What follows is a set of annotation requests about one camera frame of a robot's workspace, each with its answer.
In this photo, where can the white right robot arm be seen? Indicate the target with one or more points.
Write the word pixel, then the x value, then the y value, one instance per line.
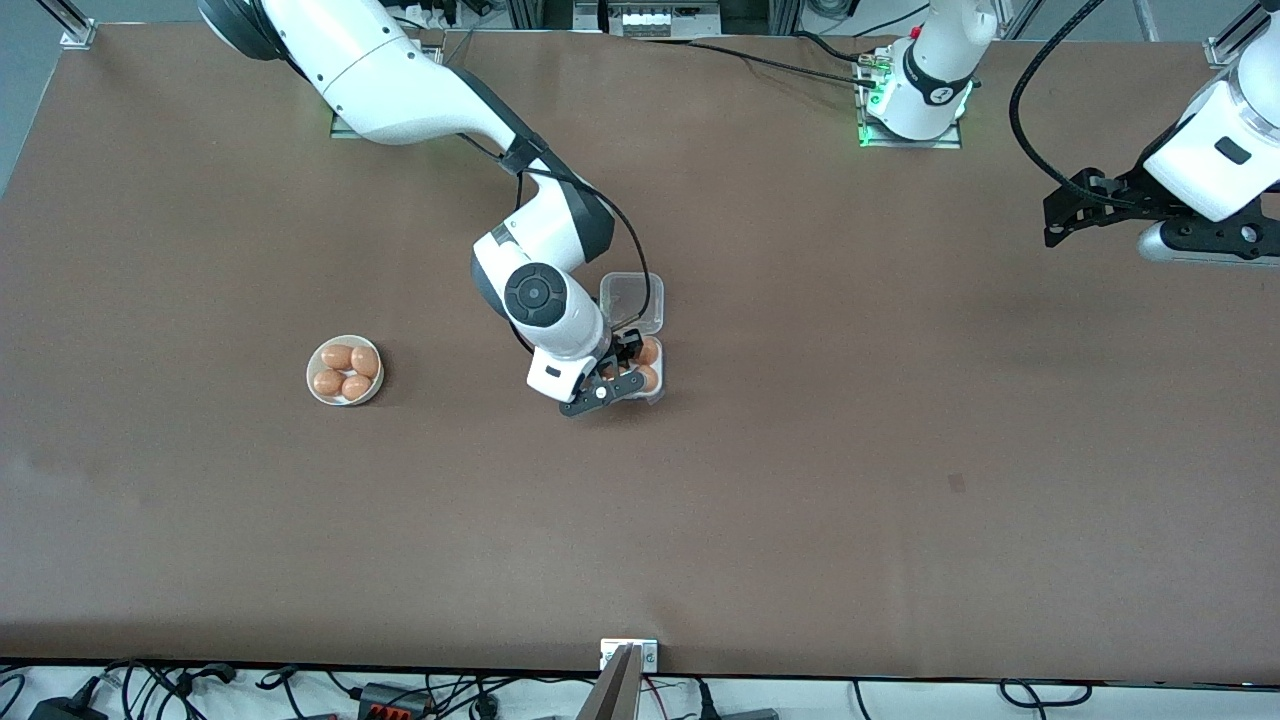
pixel 380 70

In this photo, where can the clear plastic egg box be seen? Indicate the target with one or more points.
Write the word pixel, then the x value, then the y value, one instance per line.
pixel 630 295

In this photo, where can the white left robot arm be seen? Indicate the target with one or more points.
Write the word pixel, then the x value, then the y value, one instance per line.
pixel 935 60

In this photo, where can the black power adapter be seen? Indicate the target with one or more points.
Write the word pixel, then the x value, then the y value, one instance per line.
pixel 55 710

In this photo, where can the aluminium corner bracket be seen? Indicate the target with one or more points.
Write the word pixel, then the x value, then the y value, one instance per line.
pixel 1232 42
pixel 72 28

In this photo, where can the small metal edge bracket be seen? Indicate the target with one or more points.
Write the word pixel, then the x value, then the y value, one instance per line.
pixel 650 655

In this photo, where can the white socket box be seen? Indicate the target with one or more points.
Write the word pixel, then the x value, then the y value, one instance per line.
pixel 660 18

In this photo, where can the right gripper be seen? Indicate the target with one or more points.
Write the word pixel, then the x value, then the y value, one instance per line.
pixel 626 349

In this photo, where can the black adapter with red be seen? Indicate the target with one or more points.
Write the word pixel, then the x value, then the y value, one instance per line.
pixel 392 702

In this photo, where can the grey camera pole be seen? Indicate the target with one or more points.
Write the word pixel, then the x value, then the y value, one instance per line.
pixel 612 695

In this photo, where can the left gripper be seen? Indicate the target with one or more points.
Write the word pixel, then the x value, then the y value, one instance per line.
pixel 1128 197

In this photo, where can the brown egg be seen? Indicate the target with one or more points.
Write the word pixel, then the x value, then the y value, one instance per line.
pixel 356 387
pixel 649 351
pixel 647 379
pixel 365 361
pixel 328 381
pixel 337 357

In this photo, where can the white round bowl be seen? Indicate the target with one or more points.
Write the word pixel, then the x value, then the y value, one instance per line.
pixel 345 400

